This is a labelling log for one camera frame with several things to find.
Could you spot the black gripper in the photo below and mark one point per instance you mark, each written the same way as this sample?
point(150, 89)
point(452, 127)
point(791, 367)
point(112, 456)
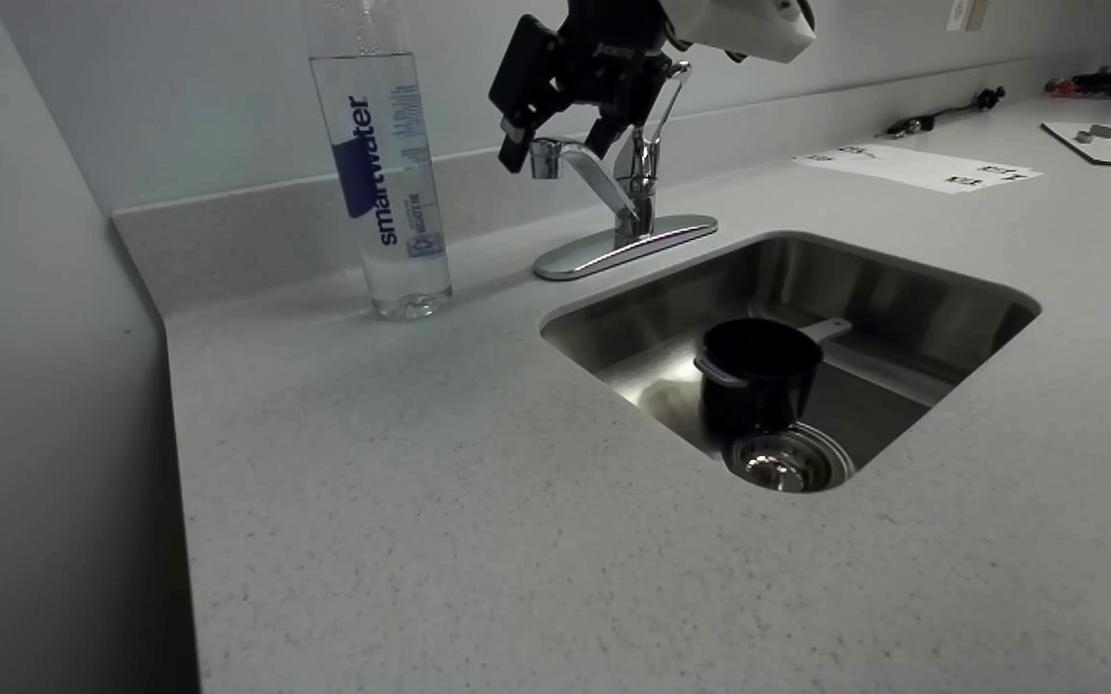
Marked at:
point(603, 51)

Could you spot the chrome sink faucet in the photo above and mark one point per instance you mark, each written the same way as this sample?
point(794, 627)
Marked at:
point(627, 189)

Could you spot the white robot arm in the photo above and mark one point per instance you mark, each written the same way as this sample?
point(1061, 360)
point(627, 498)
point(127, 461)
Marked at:
point(738, 28)

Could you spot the clear plastic water bottle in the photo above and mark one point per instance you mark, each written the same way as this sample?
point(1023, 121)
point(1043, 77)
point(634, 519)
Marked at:
point(370, 113)

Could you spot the black cup in sink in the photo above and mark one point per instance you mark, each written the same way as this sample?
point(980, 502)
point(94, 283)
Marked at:
point(756, 376)

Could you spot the stainless steel sink basin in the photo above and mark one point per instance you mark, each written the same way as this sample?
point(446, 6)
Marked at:
point(897, 335)

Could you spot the white paper with markers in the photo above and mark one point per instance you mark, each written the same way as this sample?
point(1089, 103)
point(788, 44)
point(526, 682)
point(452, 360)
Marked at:
point(919, 168)

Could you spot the black pen on counter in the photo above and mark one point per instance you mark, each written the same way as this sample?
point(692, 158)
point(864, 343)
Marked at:
point(926, 121)

